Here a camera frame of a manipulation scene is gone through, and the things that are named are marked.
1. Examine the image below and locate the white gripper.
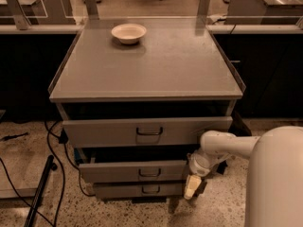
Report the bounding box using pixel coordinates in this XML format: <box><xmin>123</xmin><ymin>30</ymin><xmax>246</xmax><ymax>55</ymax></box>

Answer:
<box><xmin>184</xmin><ymin>150</ymin><xmax>229</xmax><ymax>200</ymax></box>

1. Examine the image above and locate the grey drawer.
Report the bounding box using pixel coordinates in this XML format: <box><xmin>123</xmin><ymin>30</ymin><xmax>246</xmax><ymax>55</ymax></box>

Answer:
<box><xmin>93</xmin><ymin>182</ymin><xmax>185</xmax><ymax>200</ymax></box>
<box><xmin>62</xmin><ymin>116</ymin><xmax>232</xmax><ymax>148</ymax></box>
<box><xmin>80</xmin><ymin>160</ymin><xmax>188</xmax><ymax>183</ymax></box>

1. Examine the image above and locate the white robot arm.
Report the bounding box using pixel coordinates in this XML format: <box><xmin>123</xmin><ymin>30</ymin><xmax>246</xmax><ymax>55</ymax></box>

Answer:
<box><xmin>184</xmin><ymin>126</ymin><xmax>303</xmax><ymax>227</ymax></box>

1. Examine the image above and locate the grey bottom drawer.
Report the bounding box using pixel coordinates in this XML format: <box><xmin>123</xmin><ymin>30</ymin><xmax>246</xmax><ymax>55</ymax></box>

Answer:
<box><xmin>93</xmin><ymin>182</ymin><xmax>185</xmax><ymax>200</ymax></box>

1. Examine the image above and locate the grey top drawer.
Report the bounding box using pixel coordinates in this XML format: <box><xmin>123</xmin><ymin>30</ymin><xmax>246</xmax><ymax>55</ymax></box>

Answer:
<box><xmin>62</xmin><ymin>116</ymin><xmax>232</xmax><ymax>148</ymax></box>

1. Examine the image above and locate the grey drawer cabinet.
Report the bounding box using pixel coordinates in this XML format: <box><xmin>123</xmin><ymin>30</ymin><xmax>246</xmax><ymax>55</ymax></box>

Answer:
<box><xmin>47</xmin><ymin>16</ymin><xmax>247</xmax><ymax>204</ymax></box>

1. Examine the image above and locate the black pole on floor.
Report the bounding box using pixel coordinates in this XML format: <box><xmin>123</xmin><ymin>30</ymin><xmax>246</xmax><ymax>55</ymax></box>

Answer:
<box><xmin>24</xmin><ymin>155</ymin><xmax>54</xmax><ymax>227</ymax></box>

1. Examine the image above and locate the white bowl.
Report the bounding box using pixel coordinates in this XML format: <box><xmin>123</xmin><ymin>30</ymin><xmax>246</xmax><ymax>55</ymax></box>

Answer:
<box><xmin>111</xmin><ymin>24</ymin><xmax>147</xmax><ymax>44</ymax></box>

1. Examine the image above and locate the background desk right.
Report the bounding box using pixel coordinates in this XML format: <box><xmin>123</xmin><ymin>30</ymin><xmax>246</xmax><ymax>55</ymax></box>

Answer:
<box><xmin>225</xmin><ymin>0</ymin><xmax>303</xmax><ymax>25</ymax></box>

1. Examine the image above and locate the black cable on floor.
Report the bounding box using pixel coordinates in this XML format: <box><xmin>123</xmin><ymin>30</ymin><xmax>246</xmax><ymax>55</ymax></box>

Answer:
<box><xmin>44</xmin><ymin>120</ymin><xmax>96</xmax><ymax>227</ymax></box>

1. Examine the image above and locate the right metal post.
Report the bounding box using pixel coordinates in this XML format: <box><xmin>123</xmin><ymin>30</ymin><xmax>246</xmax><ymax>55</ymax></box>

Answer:
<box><xmin>197</xmin><ymin>0</ymin><xmax>210</xmax><ymax>24</ymax></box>

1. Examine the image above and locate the metal post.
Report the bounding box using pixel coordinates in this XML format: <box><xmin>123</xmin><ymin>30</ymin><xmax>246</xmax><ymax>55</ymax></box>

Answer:
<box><xmin>6</xmin><ymin>0</ymin><xmax>29</xmax><ymax>30</ymax></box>
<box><xmin>84</xmin><ymin>0</ymin><xmax>99</xmax><ymax>20</ymax></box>
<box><xmin>197</xmin><ymin>0</ymin><xmax>210</xmax><ymax>24</ymax></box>

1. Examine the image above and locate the long black floor cable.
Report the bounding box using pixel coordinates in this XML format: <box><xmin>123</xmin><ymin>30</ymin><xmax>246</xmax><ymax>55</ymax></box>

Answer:
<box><xmin>0</xmin><ymin>156</ymin><xmax>55</xmax><ymax>227</ymax></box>

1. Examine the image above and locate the middle metal post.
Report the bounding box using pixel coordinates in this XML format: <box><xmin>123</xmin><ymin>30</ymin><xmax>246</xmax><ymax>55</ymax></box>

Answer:
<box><xmin>84</xmin><ymin>0</ymin><xmax>99</xmax><ymax>20</ymax></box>

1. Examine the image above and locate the left metal post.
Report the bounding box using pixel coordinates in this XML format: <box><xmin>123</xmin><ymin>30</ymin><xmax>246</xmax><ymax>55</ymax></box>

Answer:
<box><xmin>6</xmin><ymin>0</ymin><xmax>29</xmax><ymax>30</ymax></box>

